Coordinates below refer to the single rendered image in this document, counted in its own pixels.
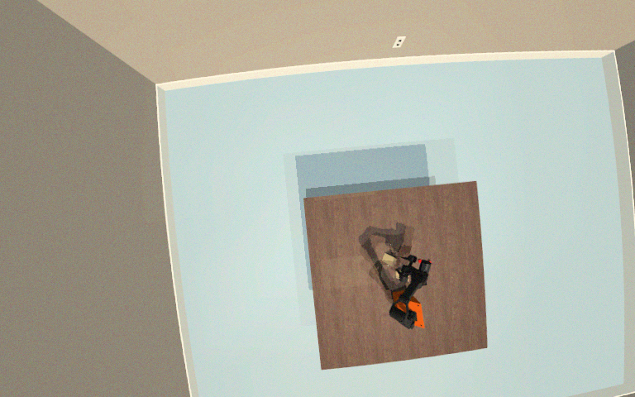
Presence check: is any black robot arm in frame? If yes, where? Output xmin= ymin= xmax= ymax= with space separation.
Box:
xmin=389 ymin=260 xmax=431 ymax=329

